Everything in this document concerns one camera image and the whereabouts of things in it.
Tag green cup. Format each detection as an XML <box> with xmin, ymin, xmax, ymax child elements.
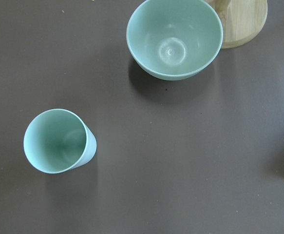
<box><xmin>23</xmin><ymin>109</ymin><xmax>97</xmax><ymax>174</ymax></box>

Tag green bowl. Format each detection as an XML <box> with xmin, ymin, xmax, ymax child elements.
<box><xmin>126</xmin><ymin>0</ymin><xmax>223</xmax><ymax>80</ymax></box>

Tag wooden mug tree stand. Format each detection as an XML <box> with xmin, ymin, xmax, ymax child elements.
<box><xmin>207</xmin><ymin>0</ymin><xmax>268</xmax><ymax>49</ymax></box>

